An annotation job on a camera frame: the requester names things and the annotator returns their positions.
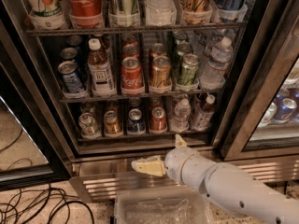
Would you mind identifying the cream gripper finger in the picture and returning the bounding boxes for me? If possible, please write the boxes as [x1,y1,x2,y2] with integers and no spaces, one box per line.
[175,134,187,148]
[131,155,165,176]

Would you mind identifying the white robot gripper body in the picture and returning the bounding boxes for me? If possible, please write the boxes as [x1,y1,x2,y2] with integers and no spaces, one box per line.
[164,147,215,185]

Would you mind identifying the red coke can bottom shelf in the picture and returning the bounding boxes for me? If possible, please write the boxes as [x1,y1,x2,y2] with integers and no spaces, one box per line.
[149,107,166,131]

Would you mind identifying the red coke can shelf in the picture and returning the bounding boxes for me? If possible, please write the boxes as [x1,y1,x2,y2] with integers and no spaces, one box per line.
[149,107,166,131]
[121,57,143,90]

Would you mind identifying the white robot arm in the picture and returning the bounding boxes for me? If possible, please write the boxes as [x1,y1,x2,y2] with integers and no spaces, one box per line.
[132,135,299,224]

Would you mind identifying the clear water bottle bottom shelf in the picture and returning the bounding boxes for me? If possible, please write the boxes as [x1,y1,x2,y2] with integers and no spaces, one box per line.
[171,98,191,133]

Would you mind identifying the tea bottle bottom shelf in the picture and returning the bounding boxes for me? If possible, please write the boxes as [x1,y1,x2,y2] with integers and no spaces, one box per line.
[191,92,216,132]

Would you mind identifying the blue pepsi can bottom shelf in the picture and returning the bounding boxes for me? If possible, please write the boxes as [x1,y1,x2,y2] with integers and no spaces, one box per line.
[128,108,145,133]

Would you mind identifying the red coke can behind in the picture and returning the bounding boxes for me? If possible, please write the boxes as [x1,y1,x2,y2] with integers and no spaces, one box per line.
[149,96,164,109]

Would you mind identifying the steel fridge bottom grille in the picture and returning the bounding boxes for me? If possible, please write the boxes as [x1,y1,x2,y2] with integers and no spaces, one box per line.
[70,150,299,203]

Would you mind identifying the orange soda can bottom shelf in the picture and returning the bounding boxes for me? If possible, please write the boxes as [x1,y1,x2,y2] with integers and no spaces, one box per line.
[104,110,122,134]

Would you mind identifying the green can middle shelf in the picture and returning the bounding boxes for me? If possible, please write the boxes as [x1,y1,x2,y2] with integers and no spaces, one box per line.
[177,54,199,86]

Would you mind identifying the gold can middle shelf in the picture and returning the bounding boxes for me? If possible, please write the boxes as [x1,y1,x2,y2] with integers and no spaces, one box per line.
[150,56,171,88]

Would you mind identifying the water bottle middle shelf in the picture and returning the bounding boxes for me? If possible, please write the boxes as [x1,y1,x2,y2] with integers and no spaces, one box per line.
[199,36,233,90]

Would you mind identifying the white green can bottom shelf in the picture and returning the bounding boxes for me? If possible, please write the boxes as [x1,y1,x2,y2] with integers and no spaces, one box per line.
[78,113,100,136]

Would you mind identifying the red coke can middle shelf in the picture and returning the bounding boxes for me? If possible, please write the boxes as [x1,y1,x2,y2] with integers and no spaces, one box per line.
[121,57,143,90]

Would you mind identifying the blue can right fridge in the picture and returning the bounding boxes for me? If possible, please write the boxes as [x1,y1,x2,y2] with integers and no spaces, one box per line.
[273,98,297,123]

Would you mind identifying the blue can middle shelf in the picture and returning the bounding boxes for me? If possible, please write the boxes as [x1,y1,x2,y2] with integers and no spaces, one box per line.
[58,61,85,93]

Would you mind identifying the open fridge door left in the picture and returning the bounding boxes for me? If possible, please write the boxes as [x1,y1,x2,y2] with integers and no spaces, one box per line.
[0,3,71,191]

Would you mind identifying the large coca-cola can top shelf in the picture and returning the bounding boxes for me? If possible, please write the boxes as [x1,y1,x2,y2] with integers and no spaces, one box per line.
[64,0,103,19]

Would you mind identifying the clear plastic bin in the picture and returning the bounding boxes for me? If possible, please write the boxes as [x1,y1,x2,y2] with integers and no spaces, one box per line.
[114,186,213,224]

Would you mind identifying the brown tea bottle white cap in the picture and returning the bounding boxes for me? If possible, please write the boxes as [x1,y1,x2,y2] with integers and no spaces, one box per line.
[88,38,115,91]

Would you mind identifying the black floor cables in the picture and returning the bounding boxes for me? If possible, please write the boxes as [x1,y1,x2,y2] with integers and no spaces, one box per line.
[0,184,95,224]

